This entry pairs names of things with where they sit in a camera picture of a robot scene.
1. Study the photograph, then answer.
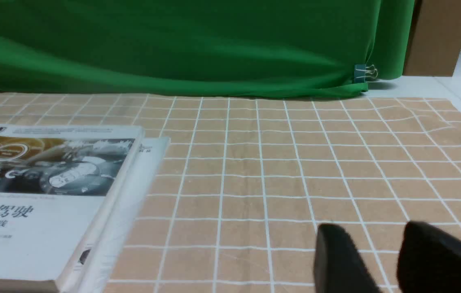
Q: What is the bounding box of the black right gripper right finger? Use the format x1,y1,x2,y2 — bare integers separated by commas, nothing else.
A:
397,221,461,293

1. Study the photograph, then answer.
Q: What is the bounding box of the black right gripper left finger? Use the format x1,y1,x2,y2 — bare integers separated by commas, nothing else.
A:
314,224,380,293

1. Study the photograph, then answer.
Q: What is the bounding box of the beige checked tablecloth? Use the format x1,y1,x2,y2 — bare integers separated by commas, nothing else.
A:
0,93,461,293

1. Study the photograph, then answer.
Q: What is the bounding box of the blue binder clip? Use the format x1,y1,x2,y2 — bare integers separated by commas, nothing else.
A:
353,64,379,83

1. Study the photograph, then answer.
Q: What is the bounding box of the white middle book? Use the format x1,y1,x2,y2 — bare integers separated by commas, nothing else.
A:
62,137,171,293

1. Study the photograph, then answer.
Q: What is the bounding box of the green backdrop cloth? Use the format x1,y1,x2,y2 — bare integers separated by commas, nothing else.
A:
0,0,415,98

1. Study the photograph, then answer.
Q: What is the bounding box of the brown cardboard box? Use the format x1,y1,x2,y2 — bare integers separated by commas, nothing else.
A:
403,0,461,77

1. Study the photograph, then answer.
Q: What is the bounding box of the white self-driving textbook top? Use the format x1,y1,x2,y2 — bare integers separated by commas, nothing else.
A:
0,124,145,293

